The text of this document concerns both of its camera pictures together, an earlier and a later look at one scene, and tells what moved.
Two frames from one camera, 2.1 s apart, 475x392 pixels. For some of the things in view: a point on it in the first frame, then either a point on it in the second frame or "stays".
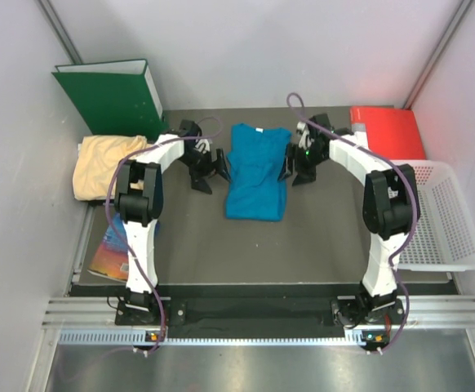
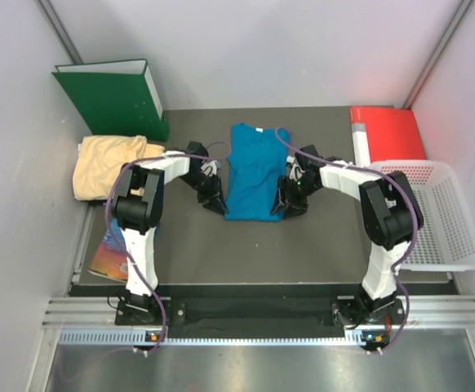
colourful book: x=110 y=256 stays
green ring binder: x=114 y=98 stays
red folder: x=392 y=131 stays
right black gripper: x=304 y=175 → x=281 y=193
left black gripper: x=200 y=184 → x=218 y=205
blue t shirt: x=255 y=190 stays
